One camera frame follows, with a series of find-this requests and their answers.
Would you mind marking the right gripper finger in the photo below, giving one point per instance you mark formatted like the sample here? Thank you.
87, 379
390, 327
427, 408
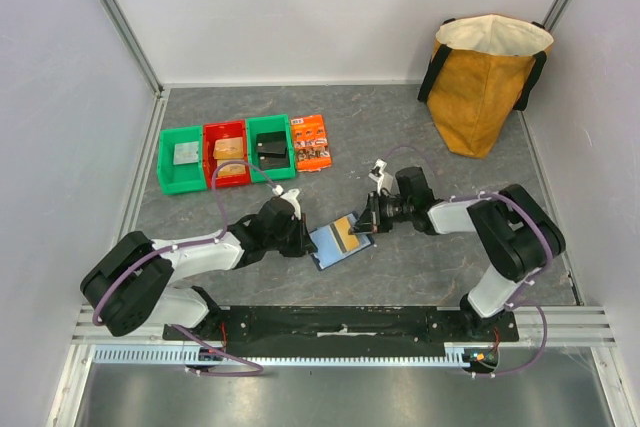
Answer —
369, 220
385, 226

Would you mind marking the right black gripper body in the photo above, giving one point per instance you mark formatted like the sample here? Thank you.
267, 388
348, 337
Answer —
375, 212

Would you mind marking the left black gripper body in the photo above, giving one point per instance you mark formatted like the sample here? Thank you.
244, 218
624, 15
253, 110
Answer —
289, 242

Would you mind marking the blue card holder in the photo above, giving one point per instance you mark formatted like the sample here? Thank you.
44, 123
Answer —
328, 254

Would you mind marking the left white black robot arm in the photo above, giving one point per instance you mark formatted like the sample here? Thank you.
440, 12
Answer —
142, 279

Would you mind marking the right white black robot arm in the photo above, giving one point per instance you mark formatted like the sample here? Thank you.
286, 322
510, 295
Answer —
519, 238

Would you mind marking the lower gold card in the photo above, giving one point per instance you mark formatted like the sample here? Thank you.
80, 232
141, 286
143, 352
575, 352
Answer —
231, 169

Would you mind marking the silver card in bin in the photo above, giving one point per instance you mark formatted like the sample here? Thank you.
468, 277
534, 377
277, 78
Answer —
186, 153

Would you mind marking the orange blister pack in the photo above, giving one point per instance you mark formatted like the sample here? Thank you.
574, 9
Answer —
311, 147

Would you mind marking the right green bin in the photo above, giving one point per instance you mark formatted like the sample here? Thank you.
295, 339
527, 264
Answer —
257, 125

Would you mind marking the green bin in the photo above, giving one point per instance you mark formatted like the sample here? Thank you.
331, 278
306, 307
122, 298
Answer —
257, 125
179, 179

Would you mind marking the left green bin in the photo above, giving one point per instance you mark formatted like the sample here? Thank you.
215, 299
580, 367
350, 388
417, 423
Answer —
179, 179

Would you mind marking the red bin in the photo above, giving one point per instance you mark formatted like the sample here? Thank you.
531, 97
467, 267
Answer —
212, 132

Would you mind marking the yellow tote bag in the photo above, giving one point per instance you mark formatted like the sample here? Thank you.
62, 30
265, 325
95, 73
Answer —
482, 68

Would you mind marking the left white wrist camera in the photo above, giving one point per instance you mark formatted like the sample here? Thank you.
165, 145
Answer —
291, 196

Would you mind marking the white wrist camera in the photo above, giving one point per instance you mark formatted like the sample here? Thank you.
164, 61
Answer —
382, 179
291, 196

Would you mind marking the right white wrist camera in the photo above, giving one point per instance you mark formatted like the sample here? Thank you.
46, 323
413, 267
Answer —
382, 179

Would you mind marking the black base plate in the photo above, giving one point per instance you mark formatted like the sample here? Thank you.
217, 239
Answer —
245, 324

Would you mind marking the aluminium frame rail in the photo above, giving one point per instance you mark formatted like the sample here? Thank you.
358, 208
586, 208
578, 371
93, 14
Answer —
159, 344

